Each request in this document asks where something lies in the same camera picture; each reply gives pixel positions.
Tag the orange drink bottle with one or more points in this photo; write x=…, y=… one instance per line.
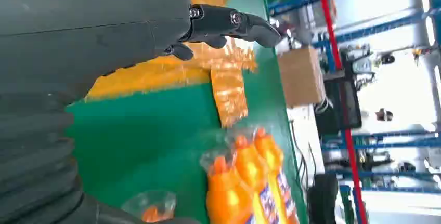
x=224, y=198
x=151, y=214
x=271, y=152
x=249, y=172

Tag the green table mat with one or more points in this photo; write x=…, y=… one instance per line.
x=137, y=139

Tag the yellow plastic sheet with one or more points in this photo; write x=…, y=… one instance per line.
x=155, y=78

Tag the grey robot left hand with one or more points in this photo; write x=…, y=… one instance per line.
x=86, y=26

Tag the blue metal rack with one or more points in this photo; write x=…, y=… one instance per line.
x=386, y=144
x=379, y=28

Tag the black tablet screen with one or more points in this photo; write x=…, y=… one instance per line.
x=339, y=108

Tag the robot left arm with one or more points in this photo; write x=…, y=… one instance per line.
x=31, y=153

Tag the red pole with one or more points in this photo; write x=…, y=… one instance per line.
x=351, y=157

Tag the brown cardboard box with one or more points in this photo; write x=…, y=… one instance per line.
x=299, y=78

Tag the black bag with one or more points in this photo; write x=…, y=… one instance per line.
x=322, y=198

